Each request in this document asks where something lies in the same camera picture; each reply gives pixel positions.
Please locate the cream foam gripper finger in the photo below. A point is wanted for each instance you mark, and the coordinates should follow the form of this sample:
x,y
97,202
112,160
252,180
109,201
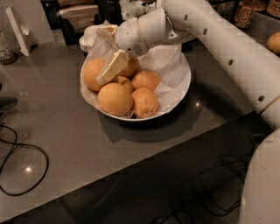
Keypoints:
x,y
107,32
115,63

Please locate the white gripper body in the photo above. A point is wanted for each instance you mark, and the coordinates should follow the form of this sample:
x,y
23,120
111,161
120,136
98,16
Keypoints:
x,y
128,37

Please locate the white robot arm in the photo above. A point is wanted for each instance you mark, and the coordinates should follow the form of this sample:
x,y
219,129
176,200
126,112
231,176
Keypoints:
x,y
254,68

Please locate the white bowl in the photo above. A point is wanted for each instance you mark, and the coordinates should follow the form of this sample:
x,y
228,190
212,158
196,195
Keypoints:
x,y
171,65

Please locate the small orange centre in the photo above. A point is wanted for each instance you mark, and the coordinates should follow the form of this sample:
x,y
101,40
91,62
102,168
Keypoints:
x,y
124,81

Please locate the white stacked plates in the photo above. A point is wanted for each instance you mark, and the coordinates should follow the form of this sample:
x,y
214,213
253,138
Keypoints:
x,y
88,38

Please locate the large orange front left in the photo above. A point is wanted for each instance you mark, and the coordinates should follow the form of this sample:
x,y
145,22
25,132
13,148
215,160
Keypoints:
x,y
115,99

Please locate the white paper liner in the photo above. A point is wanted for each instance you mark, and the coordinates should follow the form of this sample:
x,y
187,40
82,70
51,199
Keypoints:
x,y
101,49

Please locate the white board stand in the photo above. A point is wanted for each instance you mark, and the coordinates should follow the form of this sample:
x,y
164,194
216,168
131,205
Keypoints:
x,y
21,33

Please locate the jar of nuts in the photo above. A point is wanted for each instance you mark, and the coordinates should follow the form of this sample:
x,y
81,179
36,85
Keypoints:
x,y
243,14

